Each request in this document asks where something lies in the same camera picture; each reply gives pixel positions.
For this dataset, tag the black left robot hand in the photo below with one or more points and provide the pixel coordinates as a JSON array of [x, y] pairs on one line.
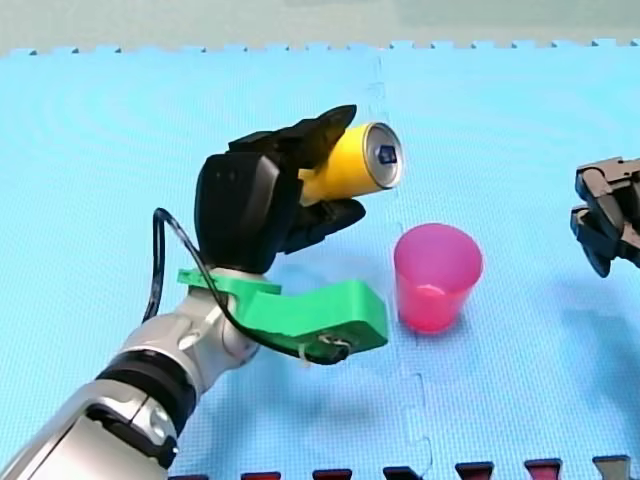
[[235, 200]]

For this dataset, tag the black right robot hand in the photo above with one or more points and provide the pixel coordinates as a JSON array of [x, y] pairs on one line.
[[607, 210]]

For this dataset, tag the yellow drink can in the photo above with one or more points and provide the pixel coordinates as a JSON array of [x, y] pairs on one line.
[[345, 167]]

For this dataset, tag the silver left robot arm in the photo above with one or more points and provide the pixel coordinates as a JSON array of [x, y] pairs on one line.
[[150, 360]]

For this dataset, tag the pink plastic cup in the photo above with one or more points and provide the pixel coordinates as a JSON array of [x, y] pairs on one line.
[[435, 280]]

